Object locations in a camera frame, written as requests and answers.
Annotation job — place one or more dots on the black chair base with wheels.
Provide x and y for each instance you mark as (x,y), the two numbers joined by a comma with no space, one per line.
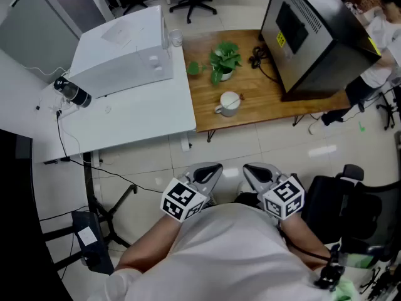
(390,108)

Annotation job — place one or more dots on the clear plastic cup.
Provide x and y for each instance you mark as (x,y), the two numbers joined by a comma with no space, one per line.
(176,39)

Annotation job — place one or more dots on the white desk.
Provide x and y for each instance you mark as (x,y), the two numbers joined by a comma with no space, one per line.
(134,118)

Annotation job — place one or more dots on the white power strip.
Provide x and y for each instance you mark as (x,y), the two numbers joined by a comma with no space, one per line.
(69,111)

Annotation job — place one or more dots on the large black steel oven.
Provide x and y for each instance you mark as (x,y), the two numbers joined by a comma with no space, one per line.
(326,42)

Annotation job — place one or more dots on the sheet of white paper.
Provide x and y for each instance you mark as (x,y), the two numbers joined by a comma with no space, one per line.
(120,31)

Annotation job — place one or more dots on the black cylindrical bottle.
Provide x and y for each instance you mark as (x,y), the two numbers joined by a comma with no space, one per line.
(75,93)

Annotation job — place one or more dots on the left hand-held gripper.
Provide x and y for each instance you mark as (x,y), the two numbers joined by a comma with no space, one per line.
(183,199)

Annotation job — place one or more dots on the black box with white label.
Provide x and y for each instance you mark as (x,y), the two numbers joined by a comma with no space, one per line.
(94,243)

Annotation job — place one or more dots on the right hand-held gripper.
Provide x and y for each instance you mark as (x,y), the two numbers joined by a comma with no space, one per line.
(283,197)

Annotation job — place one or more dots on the white mug container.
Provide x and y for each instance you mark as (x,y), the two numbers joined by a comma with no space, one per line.
(228,109)

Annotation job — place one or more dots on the wooden table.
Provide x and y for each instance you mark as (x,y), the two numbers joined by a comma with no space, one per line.
(257,105)

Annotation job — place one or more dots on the green potted plant white pot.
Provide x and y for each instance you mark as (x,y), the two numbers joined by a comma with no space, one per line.
(224,60)

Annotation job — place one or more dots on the person's black trousers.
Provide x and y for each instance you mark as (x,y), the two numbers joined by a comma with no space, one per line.
(249,198)

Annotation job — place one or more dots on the grey metal cabinet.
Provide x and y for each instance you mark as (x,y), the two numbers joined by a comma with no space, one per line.
(34,27)

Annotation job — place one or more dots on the thin spoon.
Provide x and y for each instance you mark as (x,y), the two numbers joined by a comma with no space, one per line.
(241,97)

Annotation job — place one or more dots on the black desk frame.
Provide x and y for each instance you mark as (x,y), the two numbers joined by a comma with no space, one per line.
(106,213)

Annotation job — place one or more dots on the person's right forearm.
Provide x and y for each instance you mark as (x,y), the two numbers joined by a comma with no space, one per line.
(302,240)

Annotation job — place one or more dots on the person's white shirt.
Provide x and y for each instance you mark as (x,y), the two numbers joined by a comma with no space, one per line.
(225,256)

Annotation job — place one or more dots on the black monitor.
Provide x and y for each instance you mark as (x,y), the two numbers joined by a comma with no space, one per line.
(18,218)

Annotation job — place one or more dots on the white microwave oven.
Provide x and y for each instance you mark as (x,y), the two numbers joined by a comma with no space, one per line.
(122,55)

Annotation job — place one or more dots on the person's left forearm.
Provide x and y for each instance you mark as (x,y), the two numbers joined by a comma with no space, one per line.
(147,243)

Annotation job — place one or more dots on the black mesh office chair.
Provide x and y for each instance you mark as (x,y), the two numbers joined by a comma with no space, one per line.
(363,212)

